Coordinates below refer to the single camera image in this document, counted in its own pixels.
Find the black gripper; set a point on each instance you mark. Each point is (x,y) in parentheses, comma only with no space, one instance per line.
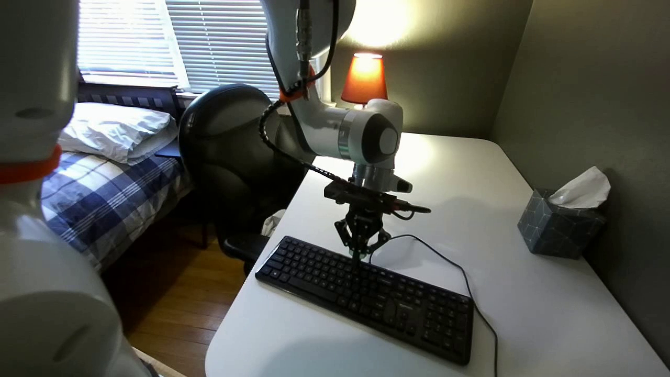
(366,220)

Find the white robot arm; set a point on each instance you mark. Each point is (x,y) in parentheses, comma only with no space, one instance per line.
(348,131)

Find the black computer keyboard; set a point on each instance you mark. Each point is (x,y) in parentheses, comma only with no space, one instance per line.
(369,296)

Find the orange table lamp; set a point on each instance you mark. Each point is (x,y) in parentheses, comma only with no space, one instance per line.
(366,77)

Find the black office chair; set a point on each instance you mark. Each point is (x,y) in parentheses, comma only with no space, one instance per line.
(223,146)

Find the grey tissue box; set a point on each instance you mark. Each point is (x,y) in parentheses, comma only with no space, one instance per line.
(558,230)

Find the white tissue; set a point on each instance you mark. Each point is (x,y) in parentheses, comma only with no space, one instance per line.
(583,188)

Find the white window blinds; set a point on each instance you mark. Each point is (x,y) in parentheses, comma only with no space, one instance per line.
(211,41)

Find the blue plaid blanket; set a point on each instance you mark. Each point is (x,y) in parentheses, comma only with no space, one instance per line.
(106,202)

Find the white pillow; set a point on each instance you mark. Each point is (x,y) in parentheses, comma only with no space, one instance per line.
(116,128)

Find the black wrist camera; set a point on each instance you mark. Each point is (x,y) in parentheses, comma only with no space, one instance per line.
(369,195)

